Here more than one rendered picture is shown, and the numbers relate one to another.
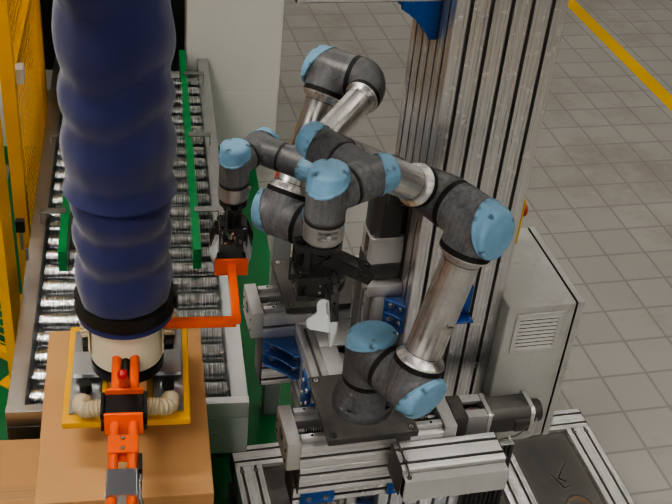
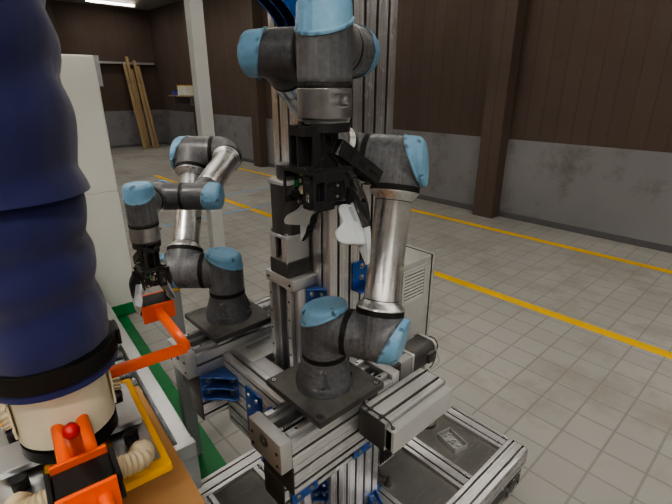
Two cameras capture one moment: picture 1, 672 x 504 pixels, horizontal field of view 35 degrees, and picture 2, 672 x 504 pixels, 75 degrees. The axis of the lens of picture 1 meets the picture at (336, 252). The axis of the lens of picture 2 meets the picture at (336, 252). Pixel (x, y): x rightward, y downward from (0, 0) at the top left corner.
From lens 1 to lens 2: 152 cm
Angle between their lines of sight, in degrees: 27
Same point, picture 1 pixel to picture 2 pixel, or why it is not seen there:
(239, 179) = (150, 215)
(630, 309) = not seen: hidden behind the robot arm
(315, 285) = (332, 185)
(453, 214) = (382, 152)
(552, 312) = (421, 265)
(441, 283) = (388, 222)
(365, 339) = (324, 310)
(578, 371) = not seen: hidden behind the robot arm
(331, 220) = (344, 69)
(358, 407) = (331, 381)
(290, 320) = (218, 352)
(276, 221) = (184, 271)
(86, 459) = not seen: outside the picture
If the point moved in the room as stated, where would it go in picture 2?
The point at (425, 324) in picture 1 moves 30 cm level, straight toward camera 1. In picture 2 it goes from (383, 267) to (458, 332)
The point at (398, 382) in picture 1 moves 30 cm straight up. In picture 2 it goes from (375, 332) to (379, 204)
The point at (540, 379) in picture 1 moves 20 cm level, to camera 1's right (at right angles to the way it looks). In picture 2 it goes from (419, 324) to (463, 312)
